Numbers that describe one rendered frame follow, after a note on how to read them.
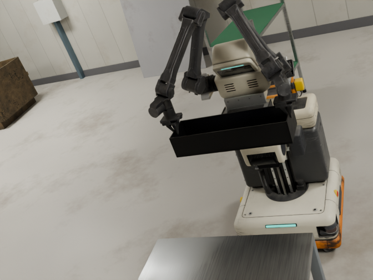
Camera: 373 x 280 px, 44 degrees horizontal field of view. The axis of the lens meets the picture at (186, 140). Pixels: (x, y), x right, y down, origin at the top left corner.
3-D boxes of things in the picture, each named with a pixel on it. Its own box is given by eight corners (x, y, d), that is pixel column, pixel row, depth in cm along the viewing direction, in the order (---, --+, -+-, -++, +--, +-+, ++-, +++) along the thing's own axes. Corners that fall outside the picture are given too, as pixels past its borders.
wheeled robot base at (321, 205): (258, 189, 347) (250, 162, 336) (346, 181, 320) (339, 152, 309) (240, 254, 294) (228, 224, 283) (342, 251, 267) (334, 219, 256)
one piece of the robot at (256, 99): (233, 128, 259) (221, 94, 250) (281, 121, 247) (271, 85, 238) (226, 143, 247) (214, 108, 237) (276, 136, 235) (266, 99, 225)
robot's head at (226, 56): (221, 55, 246) (210, 43, 233) (258, 47, 237) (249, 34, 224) (221, 80, 242) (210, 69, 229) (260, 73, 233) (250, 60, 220)
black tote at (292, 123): (297, 123, 213) (291, 102, 208) (292, 143, 200) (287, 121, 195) (187, 139, 238) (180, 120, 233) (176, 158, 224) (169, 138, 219)
